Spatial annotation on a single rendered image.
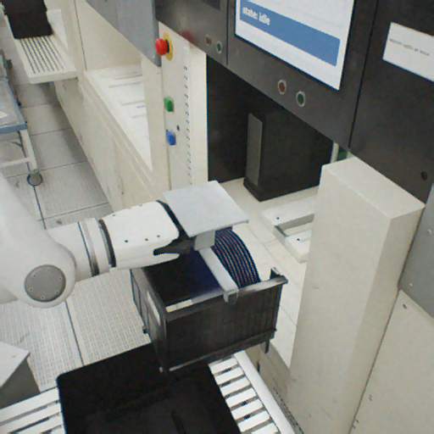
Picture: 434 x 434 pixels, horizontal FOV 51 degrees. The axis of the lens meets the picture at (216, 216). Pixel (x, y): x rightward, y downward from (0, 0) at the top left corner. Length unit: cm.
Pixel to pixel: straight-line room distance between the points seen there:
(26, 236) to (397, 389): 52
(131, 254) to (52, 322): 169
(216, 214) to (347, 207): 22
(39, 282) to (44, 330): 173
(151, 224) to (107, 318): 161
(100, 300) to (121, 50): 133
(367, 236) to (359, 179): 7
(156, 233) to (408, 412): 42
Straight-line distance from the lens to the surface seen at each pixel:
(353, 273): 58
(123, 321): 224
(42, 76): 279
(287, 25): 69
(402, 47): 53
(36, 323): 235
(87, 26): 258
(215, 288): 77
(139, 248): 65
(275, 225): 128
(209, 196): 73
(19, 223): 57
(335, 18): 60
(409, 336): 64
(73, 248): 64
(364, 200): 53
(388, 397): 74
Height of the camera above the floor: 169
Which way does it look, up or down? 37 degrees down
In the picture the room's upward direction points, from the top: straight up
